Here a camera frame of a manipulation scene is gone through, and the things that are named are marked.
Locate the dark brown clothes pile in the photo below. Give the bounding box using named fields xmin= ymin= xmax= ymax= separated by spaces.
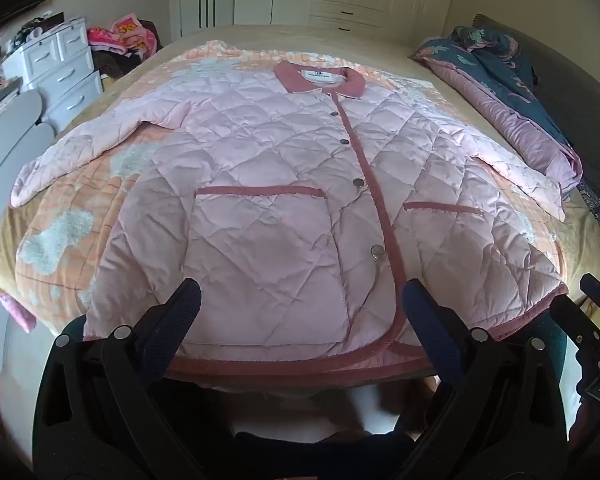
xmin=92 ymin=20 xmax=166 ymax=82

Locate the pink quilted jacket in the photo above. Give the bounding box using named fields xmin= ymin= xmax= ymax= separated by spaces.
xmin=10 ymin=60 xmax=570 ymax=381

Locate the bed with tan sheet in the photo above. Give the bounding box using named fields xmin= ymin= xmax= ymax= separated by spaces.
xmin=0 ymin=24 xmax=600 ymax=411

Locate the orange checked printed blanket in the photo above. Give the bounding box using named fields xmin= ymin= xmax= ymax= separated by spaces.
xmin=0 ymin=40 xmax=571 ymax=341

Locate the white rounded footboard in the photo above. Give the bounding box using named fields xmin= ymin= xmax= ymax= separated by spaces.
xmin=0 ymin=89 xmax=56 ymax=377

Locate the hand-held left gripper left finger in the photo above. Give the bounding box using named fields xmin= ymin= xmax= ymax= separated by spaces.
xmin=32 ymin=277 xmax=236 ymax=480

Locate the person's dark clothing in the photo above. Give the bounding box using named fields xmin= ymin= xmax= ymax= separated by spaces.
xmin=230 ymin=430 xmax=417 ymax=480

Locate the white drawer cabinet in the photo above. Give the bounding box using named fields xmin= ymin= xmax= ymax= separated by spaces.
xmin=1 ymin=17 xmax=105 ymax=133

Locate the dark patterned cloth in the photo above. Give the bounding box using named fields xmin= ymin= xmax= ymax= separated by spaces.
xmin=574 ymin=179 xmax=600 ymax=227

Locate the blue floral quilt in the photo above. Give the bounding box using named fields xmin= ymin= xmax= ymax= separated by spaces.
xmin=409 ymin=25 xmax=586 ymax=193

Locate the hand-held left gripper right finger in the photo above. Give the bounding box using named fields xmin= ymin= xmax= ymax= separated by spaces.
xmin=401 ymin=278 xmax=568 ymax=480

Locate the pink printed cloth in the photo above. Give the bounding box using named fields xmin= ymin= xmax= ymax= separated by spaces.
xmin=87 ymin=14 xmax=158 ymax=58

